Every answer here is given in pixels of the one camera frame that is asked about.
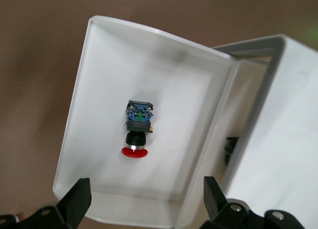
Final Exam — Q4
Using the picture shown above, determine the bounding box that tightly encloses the small black plastic part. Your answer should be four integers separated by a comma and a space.
223, 136, 239, 167

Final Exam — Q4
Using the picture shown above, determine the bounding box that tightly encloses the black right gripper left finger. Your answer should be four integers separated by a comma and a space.
0, 178, 92, 229

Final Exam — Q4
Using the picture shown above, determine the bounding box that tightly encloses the white plastic drawer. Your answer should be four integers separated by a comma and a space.
52, 14, 239, 229

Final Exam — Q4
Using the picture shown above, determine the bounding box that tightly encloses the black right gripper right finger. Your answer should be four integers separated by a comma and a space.
198, 176, 306, 229

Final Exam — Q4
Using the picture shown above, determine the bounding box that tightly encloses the red push button switch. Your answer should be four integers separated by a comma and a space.
121, 99, 154, 158

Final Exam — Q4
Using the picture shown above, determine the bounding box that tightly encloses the white drawer cabinet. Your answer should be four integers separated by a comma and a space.
212, 34, 318, 229

